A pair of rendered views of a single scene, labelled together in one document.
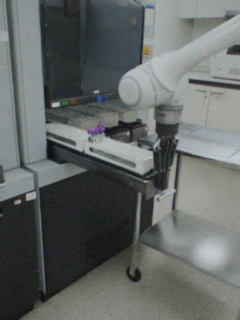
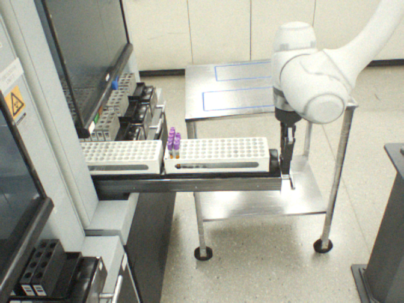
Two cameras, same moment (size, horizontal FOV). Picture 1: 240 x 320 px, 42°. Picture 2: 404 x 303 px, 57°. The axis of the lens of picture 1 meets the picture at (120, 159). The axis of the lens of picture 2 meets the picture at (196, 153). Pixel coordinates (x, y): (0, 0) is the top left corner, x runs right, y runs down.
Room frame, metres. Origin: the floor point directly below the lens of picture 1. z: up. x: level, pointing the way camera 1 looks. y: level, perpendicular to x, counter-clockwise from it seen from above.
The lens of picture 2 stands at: (0.42, 0.55, 1.51)
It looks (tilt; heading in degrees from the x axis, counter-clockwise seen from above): 37 degrees down; 325
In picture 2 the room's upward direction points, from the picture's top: 6 degrees counter-clockwise
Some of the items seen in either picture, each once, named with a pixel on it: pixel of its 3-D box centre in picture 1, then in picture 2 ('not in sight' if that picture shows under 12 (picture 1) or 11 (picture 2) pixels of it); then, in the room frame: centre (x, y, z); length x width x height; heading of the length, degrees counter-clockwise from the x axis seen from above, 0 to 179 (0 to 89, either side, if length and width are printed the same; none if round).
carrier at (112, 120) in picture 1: (109, 120); (121, 104); (1.57, 0.06, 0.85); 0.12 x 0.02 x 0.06; 138
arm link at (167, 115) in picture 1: (168, 113); (290, 95); (0.98, -0.15, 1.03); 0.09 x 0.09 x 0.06
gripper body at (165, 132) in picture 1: (165, 135); (288, 119); (0.98, -0.15, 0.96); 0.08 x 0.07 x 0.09; 138
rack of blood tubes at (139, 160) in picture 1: (119, 155); (216, 156); (1.11, 0.00, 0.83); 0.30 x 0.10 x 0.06; 49
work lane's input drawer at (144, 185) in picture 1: (95, 159); (173, 171); (1.20, 0.10, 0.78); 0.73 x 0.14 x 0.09; 48
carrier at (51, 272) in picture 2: not in sight; (50, 268); (1.05, 0.53, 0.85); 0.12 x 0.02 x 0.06; 139
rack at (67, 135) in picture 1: (67, 137); (112, 159); (1.32, 0.24, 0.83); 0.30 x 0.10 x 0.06; 48
